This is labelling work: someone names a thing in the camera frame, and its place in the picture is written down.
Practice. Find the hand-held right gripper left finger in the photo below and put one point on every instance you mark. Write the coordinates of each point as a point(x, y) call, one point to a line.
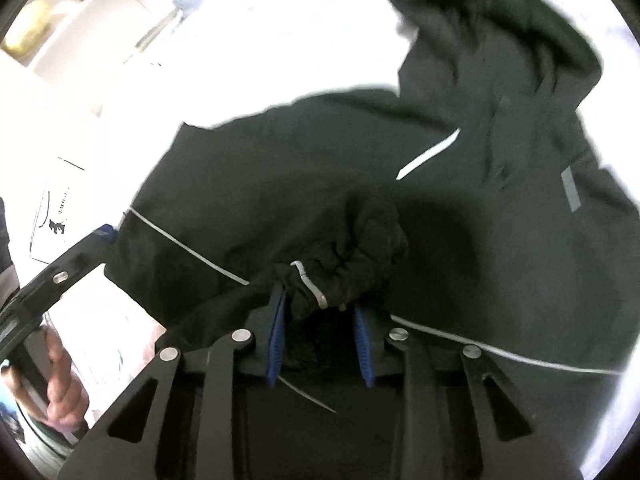
point(276, 340)

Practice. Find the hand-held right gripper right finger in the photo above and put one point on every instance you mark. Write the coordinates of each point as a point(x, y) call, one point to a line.
point(363, 347)

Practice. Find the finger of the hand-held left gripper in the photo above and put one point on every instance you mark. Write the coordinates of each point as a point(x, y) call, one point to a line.
point(70, 267)

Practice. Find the black jacket with white piping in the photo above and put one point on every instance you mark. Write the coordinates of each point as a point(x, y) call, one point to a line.
point(500, 260)

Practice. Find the person's left hand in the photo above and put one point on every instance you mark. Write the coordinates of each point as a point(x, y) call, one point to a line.
point(67, 390)

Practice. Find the white printed paper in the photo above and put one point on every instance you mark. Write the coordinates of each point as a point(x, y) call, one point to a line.
point(57, 210)

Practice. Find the yellow round plush toy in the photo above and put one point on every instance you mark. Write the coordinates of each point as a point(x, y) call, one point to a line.
point(27, 27)

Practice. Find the white wall shelf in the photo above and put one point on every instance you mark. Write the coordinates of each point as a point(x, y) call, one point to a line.
point(95, 20)

